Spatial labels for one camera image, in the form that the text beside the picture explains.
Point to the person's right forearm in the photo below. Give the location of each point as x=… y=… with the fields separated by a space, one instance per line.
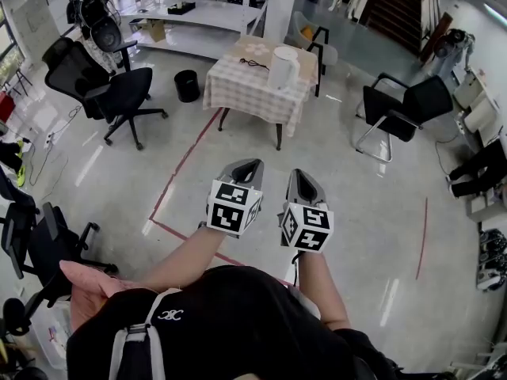
x=321 y=291

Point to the pink checkered tablecloth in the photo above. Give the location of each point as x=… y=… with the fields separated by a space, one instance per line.
x=245 y=89

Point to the red box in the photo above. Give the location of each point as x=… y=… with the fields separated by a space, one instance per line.
x=5 y=107

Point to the person's left forearm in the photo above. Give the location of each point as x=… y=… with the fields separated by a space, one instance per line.
x=186 y=259

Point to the black mesh office chair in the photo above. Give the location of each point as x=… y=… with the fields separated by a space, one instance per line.
x=123 y=89

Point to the pink cloth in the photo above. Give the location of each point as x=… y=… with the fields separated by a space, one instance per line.
x=89 y=291

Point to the black chair with hung gear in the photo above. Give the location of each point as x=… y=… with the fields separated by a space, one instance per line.
x=97 y=18

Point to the clear plastic bin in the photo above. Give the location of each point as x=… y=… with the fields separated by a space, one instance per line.
x=53 y=331

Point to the grey armchair with black frame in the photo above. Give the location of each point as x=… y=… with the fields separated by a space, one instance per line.
x=326 y=54

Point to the black waste bin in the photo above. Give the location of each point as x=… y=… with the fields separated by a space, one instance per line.
x=187 y=87

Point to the white power strip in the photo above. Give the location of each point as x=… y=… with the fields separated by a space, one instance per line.
x=49 y=140

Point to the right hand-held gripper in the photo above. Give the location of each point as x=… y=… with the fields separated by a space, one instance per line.
x=311 y=228

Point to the black tray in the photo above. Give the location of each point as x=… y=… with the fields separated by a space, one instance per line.
x=181 y=8

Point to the white shelving rack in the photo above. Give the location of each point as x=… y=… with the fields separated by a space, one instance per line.
x=206 y=14

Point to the dark wooden table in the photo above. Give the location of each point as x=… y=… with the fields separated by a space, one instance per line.
x=279 y=137

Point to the white cabinet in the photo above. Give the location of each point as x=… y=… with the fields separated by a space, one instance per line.
x=475 y=101

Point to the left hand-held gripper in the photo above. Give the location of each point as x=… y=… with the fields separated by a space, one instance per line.
x=229 y=212

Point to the cardboard box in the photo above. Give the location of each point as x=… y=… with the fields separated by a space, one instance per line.
x=155 y=30

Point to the orange cushion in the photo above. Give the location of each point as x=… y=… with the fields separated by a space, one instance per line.
x=307 y=32

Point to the dark wooden staircase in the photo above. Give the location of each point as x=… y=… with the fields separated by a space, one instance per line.
x=392 y=10

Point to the white electric kettle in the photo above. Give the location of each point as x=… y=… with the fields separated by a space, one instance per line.
x=282 y=67

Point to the black swivel chair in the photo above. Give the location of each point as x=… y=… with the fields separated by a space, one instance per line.
x=55 y=248

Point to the person's black shirt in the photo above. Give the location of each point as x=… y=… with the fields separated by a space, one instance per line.
x=245 y=323

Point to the black cantilever visitor chair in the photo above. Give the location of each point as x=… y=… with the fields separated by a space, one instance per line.
x=420 y=105

